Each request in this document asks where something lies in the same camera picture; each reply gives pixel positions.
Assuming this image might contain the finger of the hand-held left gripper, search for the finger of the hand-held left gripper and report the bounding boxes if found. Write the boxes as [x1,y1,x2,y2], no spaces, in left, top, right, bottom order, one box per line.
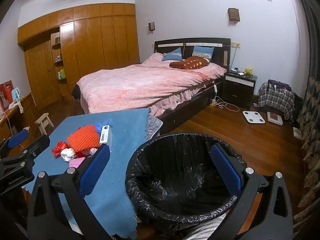
[0,129,32,157]
[0,135,51,167]

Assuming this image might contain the plaid cloth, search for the plaid cloth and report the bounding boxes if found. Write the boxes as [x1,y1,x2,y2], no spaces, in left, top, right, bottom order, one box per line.
[258,82,295,120]

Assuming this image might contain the small pink box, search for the small pink box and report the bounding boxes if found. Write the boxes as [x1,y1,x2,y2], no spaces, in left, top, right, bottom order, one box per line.
[69,157,85,168]

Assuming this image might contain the red picture box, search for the red picture box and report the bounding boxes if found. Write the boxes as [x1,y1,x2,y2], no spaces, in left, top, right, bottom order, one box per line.
[0,80,13,112]

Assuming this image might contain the small wooden stool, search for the small wooden stool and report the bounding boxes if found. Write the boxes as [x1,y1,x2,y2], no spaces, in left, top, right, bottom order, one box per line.
[34,113,54,136]

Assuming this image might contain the brown dotted pillow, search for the brown dotted pillow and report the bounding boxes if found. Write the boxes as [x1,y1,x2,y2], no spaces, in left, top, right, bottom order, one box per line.
[169,56,210,70]

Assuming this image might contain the white cloth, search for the white cloth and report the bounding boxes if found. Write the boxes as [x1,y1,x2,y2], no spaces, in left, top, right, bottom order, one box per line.
[9,100,24,113]

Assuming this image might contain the orange mesh bag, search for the orange mesh bag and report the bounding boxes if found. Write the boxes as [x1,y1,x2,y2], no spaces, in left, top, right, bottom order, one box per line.
[66,124,104,153]

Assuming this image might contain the dark wooden bed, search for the dark wooden bed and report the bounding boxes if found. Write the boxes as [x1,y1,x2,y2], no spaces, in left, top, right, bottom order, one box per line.
[71,38,232,130]

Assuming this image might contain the dark nightstand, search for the dark nightstand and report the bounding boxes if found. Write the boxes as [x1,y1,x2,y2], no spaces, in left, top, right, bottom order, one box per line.
[222,70,258,110]

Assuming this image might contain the white bathroom scale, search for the white bathroom scale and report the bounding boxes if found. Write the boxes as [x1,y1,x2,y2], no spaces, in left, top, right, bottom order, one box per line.
[242,110,265,124]

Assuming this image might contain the wooden side cabinet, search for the wooden side cabinet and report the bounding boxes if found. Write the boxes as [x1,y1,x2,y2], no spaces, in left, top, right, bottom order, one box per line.
[0,92,34,140]

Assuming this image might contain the foil ball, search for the foil ball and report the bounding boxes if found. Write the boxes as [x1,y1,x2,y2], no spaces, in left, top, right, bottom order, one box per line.
[61,148,77,163]

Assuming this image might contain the white floor cable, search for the white floor cable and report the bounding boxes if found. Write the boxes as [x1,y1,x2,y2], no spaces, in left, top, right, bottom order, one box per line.
[212,96,240,112]

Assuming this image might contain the white scale with red top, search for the white scale with red top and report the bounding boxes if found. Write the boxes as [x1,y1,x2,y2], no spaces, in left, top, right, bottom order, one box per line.
[266,111,284,125]

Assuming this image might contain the wooden wardrobe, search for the wooden wardrobe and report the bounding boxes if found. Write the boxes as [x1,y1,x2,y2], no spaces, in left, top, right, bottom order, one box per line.
[17,3,140,110]

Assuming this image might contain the dark backpack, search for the dark backpack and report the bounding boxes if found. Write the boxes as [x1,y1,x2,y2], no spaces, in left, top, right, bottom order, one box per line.
[267,79,292,92]

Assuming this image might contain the person's striped clothing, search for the person's striped clothing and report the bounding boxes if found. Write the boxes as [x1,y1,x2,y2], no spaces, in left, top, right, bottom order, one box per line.
[180,215,228,240]

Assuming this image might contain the blue plastic bag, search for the blue plastic bag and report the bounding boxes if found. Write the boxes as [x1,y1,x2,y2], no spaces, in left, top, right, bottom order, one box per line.
[94,119,110,135]

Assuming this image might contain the wooden door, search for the wooden door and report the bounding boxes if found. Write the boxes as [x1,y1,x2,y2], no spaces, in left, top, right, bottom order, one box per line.
[24,40,62,109]

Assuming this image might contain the light blue kettle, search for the light blue kettle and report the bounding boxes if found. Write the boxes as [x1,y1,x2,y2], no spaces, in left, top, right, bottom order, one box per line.
[10,87,22,103]

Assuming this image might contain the white and blue box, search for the white and blue box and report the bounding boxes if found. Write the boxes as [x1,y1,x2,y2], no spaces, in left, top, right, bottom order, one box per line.
[99,124,112,145]

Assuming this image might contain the black bag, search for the black bag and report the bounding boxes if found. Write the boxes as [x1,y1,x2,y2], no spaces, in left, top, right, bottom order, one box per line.
[291,92,304,124]

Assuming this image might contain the black cloth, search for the black cloth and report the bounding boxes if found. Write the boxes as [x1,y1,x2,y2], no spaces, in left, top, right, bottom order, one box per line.
[71,84,82,100]

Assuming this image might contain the pink blanket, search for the pink blanket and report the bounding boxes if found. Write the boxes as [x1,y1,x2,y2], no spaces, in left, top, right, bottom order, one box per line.
[76,52,227,117]

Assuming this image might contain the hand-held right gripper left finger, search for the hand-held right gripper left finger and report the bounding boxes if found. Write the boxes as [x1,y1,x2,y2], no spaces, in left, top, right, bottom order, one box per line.
[27,144,112,240]

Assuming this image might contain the blue felt table cloth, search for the blue felt table cloth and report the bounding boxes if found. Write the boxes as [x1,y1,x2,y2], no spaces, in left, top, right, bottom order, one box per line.
[24,109,157,239]

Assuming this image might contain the large wall lamp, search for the large wall lamp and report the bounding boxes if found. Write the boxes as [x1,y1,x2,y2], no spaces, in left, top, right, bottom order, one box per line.
[227,8,240,23]

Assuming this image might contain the dark patterned curtain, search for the dark patterned curtain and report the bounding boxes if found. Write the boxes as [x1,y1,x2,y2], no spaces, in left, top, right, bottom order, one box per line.
[291,0,320,240]

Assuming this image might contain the grey quilted table pad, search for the grey quilted table pad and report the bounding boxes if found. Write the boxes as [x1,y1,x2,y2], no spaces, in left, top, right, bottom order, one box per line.
[145,107,164,140]

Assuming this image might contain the blue pillow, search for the blue pillow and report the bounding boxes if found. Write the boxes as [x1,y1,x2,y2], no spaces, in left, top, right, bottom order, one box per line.
[192,46,215,59]
[161,47,183,62]

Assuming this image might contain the trash bin with black bag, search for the trash bin with black bag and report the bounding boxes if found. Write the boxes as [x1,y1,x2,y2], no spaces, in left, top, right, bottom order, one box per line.
[125,132,247,224]

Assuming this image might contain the red plastic wrapper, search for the red plastic wrapper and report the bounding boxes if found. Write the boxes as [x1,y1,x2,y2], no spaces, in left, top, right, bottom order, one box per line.
[51,140,69,159]

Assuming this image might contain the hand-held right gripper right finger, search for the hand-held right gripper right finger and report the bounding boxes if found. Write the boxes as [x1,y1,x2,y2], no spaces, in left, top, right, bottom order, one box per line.
[210,144,294,240]

